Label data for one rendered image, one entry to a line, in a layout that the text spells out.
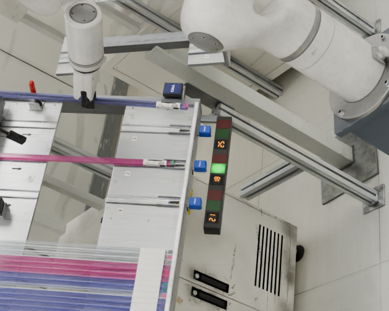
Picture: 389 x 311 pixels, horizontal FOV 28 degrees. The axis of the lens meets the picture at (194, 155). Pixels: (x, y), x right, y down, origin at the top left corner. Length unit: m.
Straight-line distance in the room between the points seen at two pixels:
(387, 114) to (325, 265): 1.09
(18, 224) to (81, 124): 2.44
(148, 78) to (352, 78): 1.85
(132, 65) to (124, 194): 1.32
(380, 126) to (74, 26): 0.69
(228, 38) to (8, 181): 0.91
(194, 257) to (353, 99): 0.92
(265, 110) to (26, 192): 0.82
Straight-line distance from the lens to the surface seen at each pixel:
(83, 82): 1.87
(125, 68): 3.24
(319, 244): 2.62
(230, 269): 2.37
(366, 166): 2.59
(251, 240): 2.47
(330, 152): 2.60
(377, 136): 1.61
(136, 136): 2.05
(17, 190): 2.04
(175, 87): 2.08
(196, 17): 1.33
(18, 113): 2.19
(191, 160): 1.98
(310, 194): 2.76
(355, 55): 1.50
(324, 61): 1.47
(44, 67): 4.45
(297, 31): 1.43
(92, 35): 1.76
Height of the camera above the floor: 1.60
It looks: 27 degrees down
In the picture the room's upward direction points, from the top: 63 degrees counter-clockwise
